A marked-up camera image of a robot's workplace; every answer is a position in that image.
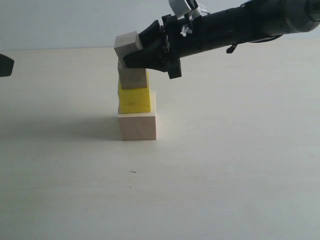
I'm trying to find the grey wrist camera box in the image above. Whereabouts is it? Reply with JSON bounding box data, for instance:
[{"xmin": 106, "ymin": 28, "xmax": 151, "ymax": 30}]
[{"xmin": 168, "ymin": 0, "xmax": 210, "ymax": 19}]

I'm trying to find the yellow cube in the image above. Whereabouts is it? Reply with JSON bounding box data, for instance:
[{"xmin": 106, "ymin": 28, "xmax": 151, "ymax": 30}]
[{"xmin": 117, "ymin": 71, "xmax": 151, "ymax": 114}]

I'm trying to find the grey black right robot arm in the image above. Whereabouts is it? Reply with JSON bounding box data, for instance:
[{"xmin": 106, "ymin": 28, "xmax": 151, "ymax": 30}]
[{"xmin": 123, "ymin": 0, "xmax": 320, "ymax": 79}]

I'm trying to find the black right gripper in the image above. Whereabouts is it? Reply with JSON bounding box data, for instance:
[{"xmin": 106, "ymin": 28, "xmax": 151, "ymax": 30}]
[{"xmin": 123, "ymin": 7, "xmax": 253, "ymax": 79}]

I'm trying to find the small wooden cube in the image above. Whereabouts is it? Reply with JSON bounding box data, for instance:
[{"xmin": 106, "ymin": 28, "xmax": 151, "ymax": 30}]
[{"xmin": 114, "ymin": 31, "xmax": 143, "ymax": 67}]

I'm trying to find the large wooden cube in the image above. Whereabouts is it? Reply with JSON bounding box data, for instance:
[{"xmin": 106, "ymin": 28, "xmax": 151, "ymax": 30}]
[{"xmin": 117, "ymin": 90, "xmax": 157, "ymax": 141}]

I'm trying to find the medium wooden cube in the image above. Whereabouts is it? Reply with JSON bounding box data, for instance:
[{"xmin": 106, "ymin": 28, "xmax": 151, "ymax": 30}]
[{"xmin": 117, "ymin": 60, "xmax": 148, "ymax": 90}]

